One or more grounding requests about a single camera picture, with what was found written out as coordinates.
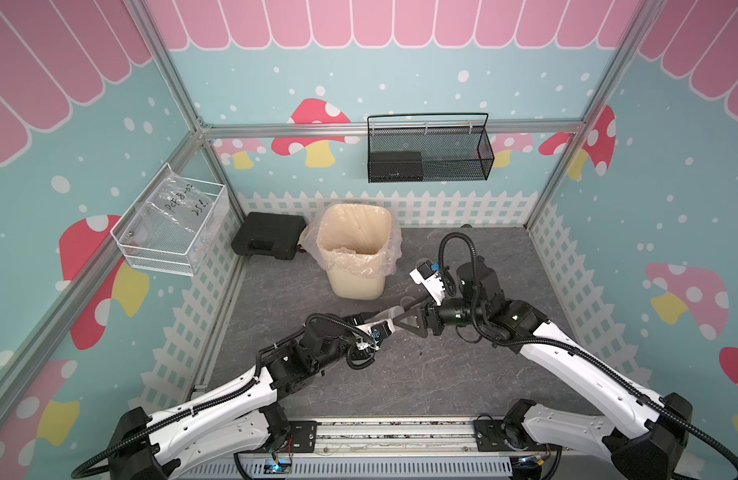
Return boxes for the clear tea jar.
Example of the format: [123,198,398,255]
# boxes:
[369,305,405,335]

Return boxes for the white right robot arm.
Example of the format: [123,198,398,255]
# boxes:
[410,257,692,479]

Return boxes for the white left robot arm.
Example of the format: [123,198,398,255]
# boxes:
[105,307,402,479]

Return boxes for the clear plastic bin liner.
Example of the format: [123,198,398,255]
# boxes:
[299,203,402,279]

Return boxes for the cream plastic trash bin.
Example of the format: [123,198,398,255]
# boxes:
[316,204,393,301]

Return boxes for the black plastic tool case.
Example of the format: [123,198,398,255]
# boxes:
[231,212,306,260]

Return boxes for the black box in basket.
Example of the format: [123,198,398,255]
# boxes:
[367,151,424,183]

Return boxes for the clear plastic bag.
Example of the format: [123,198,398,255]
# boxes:
[123,173,230,263]

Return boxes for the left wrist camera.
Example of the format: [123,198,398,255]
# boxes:
[357,327,391,345]

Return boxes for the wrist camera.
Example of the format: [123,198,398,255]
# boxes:
[357,327,391,345]
[410,259,456,306]

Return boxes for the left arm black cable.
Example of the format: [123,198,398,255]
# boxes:
[70,313,379,479]

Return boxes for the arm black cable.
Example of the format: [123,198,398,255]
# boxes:
[437,232,738,480]
[70,313,379,479]

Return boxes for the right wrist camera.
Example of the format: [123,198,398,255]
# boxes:
[410,259,456,306]

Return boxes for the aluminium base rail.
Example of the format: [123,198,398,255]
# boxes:
[185,415,621,479]

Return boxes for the black wire mesh basket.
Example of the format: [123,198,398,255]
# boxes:
[366,112,495,182]

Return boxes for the white wire wall basket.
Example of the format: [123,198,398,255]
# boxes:
[110,164,230,277]

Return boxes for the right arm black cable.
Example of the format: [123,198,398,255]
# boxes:
[437,232,738,480]

